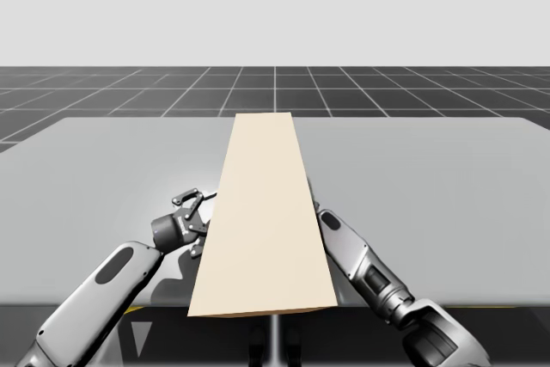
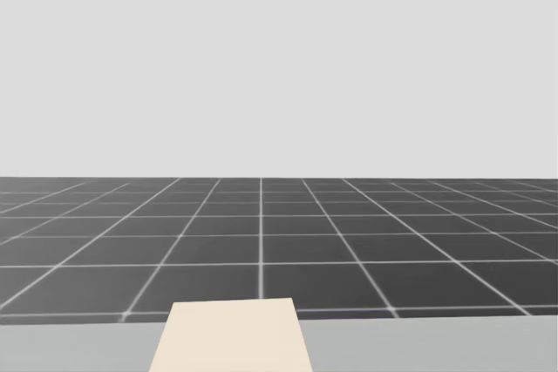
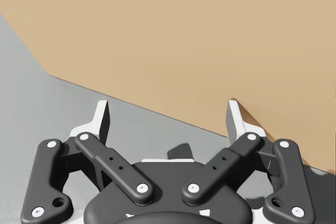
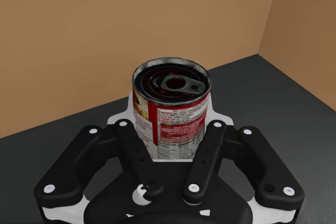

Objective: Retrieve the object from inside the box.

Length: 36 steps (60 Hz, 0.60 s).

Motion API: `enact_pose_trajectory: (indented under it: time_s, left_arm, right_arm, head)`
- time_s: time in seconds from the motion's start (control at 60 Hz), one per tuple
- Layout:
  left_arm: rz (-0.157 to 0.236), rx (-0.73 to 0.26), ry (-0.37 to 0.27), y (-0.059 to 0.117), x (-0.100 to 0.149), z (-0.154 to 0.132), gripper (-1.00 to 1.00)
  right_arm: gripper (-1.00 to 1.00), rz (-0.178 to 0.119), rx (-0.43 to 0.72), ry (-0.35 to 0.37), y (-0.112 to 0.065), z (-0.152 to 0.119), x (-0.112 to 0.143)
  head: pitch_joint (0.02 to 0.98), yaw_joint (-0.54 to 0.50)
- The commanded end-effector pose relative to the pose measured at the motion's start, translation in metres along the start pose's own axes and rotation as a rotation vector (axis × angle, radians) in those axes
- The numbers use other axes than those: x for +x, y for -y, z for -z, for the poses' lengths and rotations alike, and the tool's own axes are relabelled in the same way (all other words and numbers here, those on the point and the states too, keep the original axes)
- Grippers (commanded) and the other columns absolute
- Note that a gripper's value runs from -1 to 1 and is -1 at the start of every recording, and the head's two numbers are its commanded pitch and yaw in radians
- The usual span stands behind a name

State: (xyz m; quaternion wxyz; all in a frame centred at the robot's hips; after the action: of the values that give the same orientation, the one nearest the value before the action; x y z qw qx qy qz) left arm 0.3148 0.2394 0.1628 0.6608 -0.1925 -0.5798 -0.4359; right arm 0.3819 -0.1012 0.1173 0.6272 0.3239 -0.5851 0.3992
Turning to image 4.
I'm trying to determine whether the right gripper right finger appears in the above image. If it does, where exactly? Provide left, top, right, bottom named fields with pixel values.
left=182, top=95, right=306, bottom=213

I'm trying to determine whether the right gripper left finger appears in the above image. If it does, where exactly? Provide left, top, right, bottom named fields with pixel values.
left=34, top=91, right=165, bottom=208

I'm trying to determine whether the red and white can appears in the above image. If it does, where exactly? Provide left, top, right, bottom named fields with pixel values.
left=131, top=56, right=212, bottom=163

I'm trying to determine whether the tall board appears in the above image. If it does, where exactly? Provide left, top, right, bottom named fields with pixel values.
left=0, top=0, right=336, bottom=139

